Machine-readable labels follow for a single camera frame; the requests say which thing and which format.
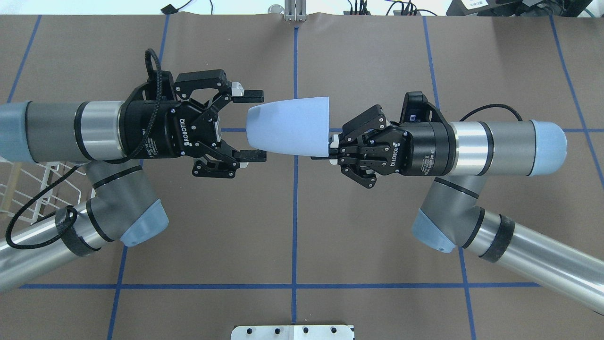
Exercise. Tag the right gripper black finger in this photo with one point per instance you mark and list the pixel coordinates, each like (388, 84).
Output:
(371, 120)
(362, 164)

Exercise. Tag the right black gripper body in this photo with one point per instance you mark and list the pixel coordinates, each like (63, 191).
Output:
(424, 150)

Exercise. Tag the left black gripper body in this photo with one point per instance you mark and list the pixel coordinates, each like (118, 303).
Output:
(163, 134)

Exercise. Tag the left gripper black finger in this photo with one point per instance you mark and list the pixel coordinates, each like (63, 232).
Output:
(227, 91)
(220, 160)

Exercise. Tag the light blue plastic cup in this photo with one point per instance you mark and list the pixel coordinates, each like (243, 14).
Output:
(293, 127)

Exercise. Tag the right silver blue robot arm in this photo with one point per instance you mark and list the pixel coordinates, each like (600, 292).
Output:
(460, 155)

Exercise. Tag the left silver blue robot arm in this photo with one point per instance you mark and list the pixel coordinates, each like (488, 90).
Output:
(125, 207)

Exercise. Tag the small black device on table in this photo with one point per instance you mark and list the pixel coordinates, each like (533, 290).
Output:
(169, 10)

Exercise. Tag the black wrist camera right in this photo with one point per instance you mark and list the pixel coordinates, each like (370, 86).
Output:
(416, 108)

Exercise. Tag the aluminium frame post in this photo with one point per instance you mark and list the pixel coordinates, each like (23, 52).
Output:
(295, 10)

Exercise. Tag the white wire cup holder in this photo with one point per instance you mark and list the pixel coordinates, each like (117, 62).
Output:
(19, 182)

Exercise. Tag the white camera stand pole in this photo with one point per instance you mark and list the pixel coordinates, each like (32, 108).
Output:
(293, 332)

